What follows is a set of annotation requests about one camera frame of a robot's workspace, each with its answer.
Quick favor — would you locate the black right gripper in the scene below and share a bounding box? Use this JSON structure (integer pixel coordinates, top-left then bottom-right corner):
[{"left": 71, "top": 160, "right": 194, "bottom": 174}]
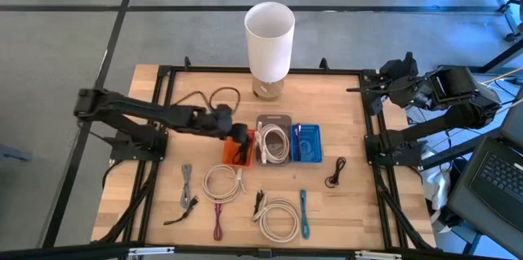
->
[{"left": 346, "top": 72, "right": 427, "bottom": 109}]

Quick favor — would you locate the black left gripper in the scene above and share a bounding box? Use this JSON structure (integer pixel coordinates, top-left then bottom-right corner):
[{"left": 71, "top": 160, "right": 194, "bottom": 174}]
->
[{"left": 230, "top": 122, "right": 256, "bottom": 166}]

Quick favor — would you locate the orange plastic basket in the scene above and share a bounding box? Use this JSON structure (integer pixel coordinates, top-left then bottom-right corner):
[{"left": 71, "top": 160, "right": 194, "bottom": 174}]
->
[{"left": 222, "top": 128, "right": 257, "bottom": 168}]

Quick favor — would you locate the grey braided cable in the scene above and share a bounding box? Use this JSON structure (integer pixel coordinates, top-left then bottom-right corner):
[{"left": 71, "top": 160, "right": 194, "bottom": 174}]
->
[{"left": 181, "top": 164, "right": 193, "bottom": 210}]

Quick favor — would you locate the magenta braided cable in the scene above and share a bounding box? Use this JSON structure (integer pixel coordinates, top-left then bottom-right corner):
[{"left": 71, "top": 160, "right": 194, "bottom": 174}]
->
[{"left": 212, "top": 202, "right": 225, "bottom": 242}]

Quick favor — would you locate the teal braided cable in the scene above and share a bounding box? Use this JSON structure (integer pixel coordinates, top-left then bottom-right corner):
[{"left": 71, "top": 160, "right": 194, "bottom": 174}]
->
[{"left": 299, "top": 188, "right": 311, "bottom": 240}]

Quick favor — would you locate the dark brown braided cable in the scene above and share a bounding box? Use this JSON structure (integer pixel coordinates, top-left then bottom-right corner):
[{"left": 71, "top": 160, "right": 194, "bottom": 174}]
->
[{"left": 324, "top": 156, "right": 347, "bottom": 190}]

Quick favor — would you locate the grey translucent plastic basket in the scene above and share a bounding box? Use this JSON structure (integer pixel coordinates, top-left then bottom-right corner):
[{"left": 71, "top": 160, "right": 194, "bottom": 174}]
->
[{"left": 255, "top": 114, "right": 293, "bottom": 167}]

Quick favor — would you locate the blue plastic basket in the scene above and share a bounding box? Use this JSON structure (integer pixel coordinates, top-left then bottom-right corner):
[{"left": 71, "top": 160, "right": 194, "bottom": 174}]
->
[{"left": 288, "top": 123, "right": 324, "bottom": 164}]

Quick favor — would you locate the white shade wooden table lamp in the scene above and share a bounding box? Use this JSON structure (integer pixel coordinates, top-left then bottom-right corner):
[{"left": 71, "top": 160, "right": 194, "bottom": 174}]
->
[{"left": 244, "top": 1, "right": 297, "bottom": 101}]

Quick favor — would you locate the white bag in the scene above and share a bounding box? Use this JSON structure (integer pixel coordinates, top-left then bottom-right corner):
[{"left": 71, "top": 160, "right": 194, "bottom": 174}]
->
[{"left": 422, "top": 165, "right": 450, "bottom": 220}]

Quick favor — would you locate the black floor stand beam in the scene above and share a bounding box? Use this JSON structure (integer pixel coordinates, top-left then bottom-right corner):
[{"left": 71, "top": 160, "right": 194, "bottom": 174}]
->
[{"left": 477, "top": 38, "right": 523, "bottom": 74}]

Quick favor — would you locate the dark grey laptop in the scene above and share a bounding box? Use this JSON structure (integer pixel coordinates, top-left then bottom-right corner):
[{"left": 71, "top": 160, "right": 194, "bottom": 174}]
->
[{"left": 447, "top": 87, "right": 523, "bottom": 258}]

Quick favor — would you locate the black aluminium table frame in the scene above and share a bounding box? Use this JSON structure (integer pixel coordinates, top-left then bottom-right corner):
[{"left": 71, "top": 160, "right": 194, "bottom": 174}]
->
[{"left": 0, "top": 56, "right": 523, "bottom": 260}]

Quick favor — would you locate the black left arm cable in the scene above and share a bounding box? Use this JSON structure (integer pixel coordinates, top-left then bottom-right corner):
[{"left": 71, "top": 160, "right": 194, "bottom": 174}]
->
[{"left": 175, "top": 86, "right": 242, "bottom": 114}]

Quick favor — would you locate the yellow extension cord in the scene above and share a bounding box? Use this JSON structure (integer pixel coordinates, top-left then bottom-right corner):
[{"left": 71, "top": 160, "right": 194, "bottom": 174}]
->
[{"left": 481, "top": 66, "right": 523, "bottom": 86}]

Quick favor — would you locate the silver metal bracket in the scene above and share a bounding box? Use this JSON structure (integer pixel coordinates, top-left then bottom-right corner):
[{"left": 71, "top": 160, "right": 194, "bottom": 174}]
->
[
  {"left": 354, "top": 250, "right": 403, "bottom": 260},
  {"left": 127, "top": 246, "right": 176, "bottom": 258}
]

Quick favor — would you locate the black wheeled stand frame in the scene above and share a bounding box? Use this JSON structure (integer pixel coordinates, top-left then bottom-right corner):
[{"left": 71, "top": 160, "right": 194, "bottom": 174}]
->
[{"left": 480, "top": 0, "right": 523, "bottom": 43}]

